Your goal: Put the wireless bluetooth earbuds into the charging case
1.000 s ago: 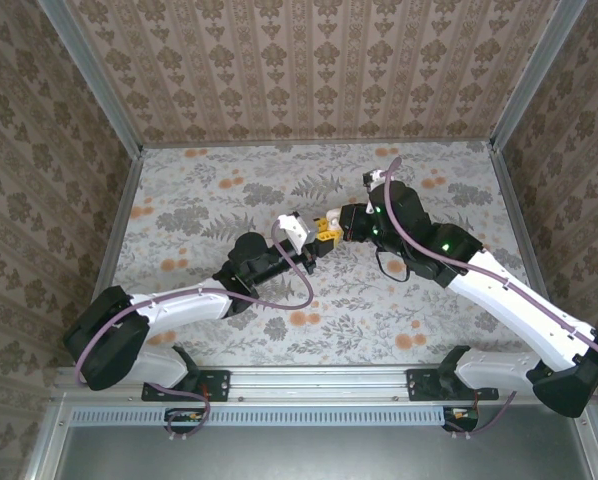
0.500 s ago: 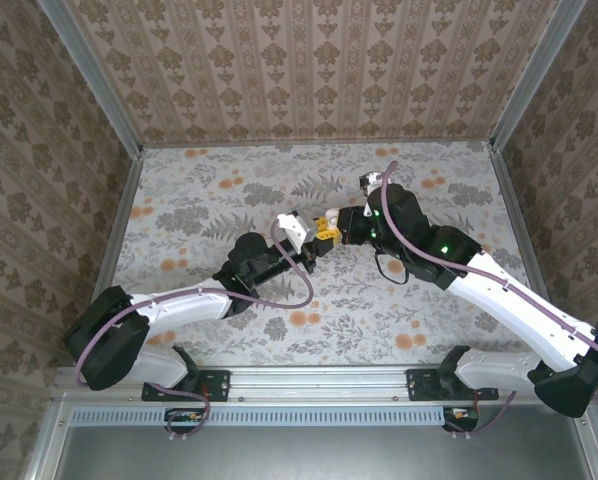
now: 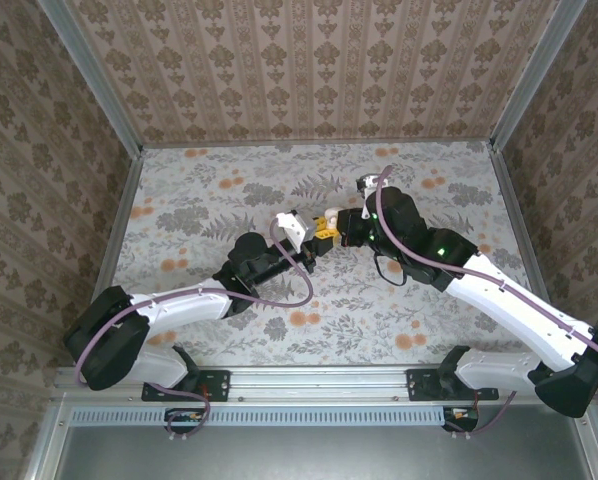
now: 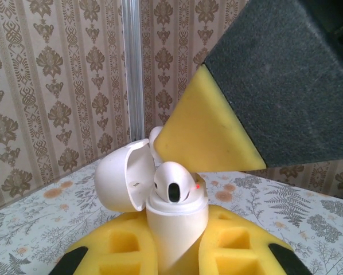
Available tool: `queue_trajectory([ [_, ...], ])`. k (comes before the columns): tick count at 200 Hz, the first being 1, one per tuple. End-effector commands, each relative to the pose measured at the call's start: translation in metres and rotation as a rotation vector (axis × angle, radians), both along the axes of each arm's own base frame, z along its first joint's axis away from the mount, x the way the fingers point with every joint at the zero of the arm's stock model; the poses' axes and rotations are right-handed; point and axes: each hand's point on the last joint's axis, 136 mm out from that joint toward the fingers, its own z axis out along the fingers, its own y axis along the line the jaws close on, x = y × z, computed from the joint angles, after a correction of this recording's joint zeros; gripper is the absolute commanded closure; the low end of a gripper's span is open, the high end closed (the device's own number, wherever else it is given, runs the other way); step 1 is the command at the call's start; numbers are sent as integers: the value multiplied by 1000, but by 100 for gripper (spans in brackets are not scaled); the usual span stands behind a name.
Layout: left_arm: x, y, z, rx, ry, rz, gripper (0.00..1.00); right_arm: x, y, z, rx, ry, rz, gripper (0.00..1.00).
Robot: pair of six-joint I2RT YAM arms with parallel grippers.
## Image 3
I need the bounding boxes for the floral patterned tablecloth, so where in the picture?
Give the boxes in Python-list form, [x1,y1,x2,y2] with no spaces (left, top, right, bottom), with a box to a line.
[81,141,560,369]

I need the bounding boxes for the black connector box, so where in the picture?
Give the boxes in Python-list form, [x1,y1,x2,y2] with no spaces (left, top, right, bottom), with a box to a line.
[164,407,206,434]
[442,405,480,432]

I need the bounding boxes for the grey metal panel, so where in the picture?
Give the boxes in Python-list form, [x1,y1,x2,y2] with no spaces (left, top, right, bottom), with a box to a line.
[56,425,594,480]

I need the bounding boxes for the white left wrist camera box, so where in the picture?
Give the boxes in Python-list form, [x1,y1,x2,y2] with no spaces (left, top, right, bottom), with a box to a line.
[274,209,318,247]

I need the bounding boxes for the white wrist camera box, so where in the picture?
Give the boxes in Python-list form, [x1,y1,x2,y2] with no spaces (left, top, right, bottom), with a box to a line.
[274,209,318,247]
[353,172,383,221]

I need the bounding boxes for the thin black cable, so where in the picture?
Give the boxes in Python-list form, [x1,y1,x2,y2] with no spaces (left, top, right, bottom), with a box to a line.
[372,252,408,287]

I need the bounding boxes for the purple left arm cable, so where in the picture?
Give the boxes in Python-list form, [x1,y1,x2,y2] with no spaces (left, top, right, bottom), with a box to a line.
[74,222,315,441]

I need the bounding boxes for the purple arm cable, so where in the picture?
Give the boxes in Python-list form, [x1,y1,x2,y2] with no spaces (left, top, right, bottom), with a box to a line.
[74,222,315,441]
[373,164,598,441]

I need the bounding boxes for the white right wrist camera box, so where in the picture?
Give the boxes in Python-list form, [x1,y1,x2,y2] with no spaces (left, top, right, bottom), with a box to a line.
[353,172,383,221]

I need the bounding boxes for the aluminium rear frame rail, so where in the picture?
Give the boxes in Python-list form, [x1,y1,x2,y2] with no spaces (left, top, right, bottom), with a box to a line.
[141,138,495,150]

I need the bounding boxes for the aluminium side frame rail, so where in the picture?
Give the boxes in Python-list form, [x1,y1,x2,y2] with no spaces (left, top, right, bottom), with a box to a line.
[98,147,145,291]
[487,142,550,306]

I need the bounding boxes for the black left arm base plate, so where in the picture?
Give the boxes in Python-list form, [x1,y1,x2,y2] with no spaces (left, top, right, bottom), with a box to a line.
[141,368,230,404]

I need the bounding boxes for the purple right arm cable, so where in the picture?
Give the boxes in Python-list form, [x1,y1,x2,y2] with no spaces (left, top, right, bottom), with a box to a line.
[373,164,598,441]

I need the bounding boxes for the aluminium mounting rail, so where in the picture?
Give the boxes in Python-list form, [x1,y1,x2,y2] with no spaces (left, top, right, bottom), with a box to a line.
[53,363,540,407]

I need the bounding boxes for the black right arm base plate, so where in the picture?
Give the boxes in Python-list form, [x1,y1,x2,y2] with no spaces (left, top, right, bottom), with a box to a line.
[406,368,500,404]

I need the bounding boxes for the white slotted cable duct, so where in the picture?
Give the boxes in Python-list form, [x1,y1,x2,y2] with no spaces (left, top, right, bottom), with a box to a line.
[68,405,480,427]

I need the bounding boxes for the aluminium frame post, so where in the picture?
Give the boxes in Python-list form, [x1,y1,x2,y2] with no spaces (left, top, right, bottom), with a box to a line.
[489,0,590,151]
[36,0,144,157]

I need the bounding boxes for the aluminium lower frame profile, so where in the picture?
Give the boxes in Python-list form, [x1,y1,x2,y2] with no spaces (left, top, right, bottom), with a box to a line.
[25,394,73,480]
[573,417,598,480]

